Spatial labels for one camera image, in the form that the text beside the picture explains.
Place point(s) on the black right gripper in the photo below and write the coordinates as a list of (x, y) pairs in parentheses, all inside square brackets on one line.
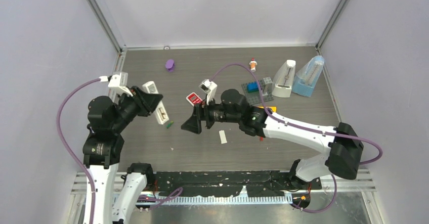
[(200, 113)]

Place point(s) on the slim white remote control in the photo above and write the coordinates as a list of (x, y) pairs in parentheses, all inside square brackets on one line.
[(160, 111)]

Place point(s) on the green battery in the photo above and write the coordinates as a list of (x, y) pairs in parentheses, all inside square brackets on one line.
[(169, 124)]

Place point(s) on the white remote with red keypad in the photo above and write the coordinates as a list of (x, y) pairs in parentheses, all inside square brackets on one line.
[(193, 98)]

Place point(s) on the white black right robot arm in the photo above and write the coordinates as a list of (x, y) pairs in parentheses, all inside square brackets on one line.
[(339, 148)]

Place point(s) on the light blue metronome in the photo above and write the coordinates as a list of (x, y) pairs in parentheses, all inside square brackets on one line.
[(306, 78)]

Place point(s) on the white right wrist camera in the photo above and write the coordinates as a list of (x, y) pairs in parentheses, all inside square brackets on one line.
[(209, 88)]

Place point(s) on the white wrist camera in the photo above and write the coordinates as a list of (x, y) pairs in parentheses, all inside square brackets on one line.
[(118, 83), (209, 88)]

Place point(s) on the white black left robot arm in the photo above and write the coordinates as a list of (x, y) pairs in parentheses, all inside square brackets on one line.
[(101, 156)]

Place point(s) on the white metronome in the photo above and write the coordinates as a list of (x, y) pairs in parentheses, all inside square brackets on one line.
[(283, 80)]

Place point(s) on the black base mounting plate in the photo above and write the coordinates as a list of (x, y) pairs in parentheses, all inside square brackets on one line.
[(256, 183)]

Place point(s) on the yellow triangular wooden piece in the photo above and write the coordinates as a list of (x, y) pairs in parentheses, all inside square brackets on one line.
[(272, 108)]

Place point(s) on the purple plastic cap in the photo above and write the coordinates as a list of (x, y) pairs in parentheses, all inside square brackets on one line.
[(170, 65)]

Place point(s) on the small orange white bottle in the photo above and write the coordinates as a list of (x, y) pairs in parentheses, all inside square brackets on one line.
[(253, 64)]

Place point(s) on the slim white battery cover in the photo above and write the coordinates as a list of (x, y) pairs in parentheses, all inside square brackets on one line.
[(223, 138)]

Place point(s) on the blue building brick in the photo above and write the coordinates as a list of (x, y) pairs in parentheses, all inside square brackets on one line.
[(253, 87)]

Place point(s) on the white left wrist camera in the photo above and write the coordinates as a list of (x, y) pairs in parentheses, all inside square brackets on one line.
[(118, 83)]

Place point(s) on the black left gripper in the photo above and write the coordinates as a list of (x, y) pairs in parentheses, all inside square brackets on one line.
[(146, 102)]

